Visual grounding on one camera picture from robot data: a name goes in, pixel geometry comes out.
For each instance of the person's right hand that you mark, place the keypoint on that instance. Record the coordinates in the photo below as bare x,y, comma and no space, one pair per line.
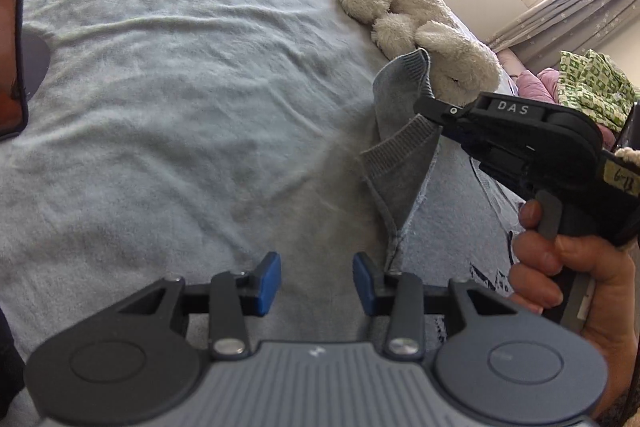
612,287

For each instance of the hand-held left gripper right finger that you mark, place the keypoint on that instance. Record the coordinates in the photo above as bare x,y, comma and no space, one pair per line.
364,287

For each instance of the grey knit sweater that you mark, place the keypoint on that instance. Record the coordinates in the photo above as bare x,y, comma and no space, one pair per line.
450,217

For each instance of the grey patterned curtain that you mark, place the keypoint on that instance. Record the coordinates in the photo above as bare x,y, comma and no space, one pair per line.
580,2

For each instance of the bed with pale sheet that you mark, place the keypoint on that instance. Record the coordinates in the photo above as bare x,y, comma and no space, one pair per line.
175,107

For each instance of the white plush dog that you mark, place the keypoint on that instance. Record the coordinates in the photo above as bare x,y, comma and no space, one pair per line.
425,17

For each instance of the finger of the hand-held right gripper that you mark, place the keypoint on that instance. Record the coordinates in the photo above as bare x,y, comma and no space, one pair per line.
457,134
440,109

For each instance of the green patterned blanket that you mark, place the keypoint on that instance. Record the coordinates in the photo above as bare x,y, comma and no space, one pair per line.
595,82

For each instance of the dark framed object at left edge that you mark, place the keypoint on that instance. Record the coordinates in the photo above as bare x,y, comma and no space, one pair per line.
11,32

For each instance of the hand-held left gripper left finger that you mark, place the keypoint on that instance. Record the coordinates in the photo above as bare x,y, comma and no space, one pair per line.
267,282

